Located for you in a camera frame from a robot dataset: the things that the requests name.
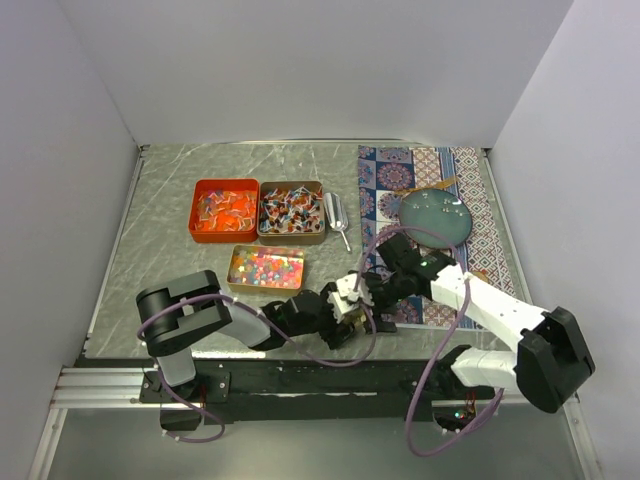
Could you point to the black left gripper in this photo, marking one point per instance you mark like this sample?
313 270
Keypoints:
330 335

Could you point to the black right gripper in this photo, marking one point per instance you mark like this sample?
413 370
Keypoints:
384 326

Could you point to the gold jar lid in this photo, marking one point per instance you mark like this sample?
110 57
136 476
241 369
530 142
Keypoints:
358 320

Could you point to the gold tin of star candies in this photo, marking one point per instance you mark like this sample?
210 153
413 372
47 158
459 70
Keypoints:
266 269

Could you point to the silver metal scoop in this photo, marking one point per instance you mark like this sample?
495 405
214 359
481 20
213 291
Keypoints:
336 216

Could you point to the beige tin of small lollipops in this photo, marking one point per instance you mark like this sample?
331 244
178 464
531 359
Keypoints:
291 213

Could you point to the orange tin of lollipops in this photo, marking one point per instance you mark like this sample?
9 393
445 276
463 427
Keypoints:
224 210

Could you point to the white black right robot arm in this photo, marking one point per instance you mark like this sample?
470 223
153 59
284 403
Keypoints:
547 359

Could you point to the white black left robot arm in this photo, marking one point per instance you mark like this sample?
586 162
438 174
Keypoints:
179 313

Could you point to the teal ceramic plate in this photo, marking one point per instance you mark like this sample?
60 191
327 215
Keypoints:
436 218

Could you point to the patterned blue placemat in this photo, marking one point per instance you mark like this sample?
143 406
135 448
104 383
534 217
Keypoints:
382 170

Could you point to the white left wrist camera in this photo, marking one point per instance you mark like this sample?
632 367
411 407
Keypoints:
342 309

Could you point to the black aluminium mounting rail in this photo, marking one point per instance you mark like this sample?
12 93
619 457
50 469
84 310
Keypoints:
233 390

